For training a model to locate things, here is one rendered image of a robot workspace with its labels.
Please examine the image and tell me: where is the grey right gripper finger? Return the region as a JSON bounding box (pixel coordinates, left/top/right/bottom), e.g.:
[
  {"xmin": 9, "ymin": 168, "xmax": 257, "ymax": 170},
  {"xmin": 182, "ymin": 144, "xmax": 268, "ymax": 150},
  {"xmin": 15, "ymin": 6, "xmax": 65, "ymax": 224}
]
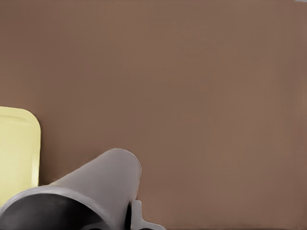
[{"xmin": 130, "ymin": 199, "xmax": 166, "ymax": 230}]

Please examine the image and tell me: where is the white IKEA cup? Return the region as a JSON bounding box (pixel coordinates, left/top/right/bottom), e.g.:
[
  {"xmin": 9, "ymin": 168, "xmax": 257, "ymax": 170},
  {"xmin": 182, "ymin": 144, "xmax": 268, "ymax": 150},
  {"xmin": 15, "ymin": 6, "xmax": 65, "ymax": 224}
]
[{"xmin": 0, "ymin": 148, "xmax": 142, "ymax": 230}]

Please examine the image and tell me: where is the pale yellow tray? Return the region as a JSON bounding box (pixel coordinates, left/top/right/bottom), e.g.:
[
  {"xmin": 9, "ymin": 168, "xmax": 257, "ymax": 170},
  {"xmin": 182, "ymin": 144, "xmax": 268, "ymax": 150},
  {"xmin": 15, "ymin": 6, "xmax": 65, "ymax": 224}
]
[{"xmin": 0, "ymin": 106, "xmax": 41, "ymax": 199}]

